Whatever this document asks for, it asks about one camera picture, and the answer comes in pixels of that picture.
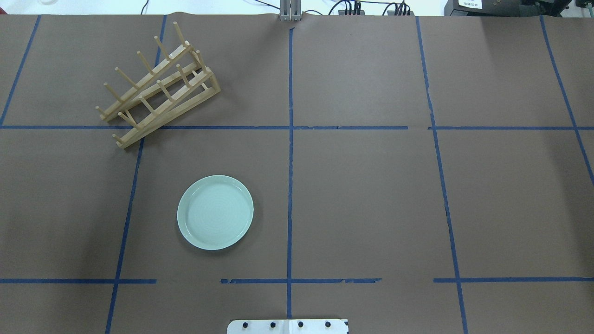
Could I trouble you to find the pale green ceramic plate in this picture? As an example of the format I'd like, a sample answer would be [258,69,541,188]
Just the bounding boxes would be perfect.
[177,175,254,251]

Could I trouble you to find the wooden dish rack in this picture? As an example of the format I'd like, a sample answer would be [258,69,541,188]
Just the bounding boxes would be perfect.
[95,21,221,149]

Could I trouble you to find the white metal mounting plate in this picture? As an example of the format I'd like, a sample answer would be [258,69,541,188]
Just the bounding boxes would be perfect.
[226,319,349,334]

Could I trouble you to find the black device with label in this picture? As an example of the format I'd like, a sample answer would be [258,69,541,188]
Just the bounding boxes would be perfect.
[444,0,571,17]

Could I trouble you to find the black cable connectors left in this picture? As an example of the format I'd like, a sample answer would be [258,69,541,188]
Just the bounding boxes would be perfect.
[328,0,364,16]

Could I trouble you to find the black cable connectors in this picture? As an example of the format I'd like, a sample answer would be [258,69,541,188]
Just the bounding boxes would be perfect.
[328,0,364,16]
[381,1,414,16]

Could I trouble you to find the black cable connectors right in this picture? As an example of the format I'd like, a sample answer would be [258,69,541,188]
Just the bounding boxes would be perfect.
[381,1,414,16]

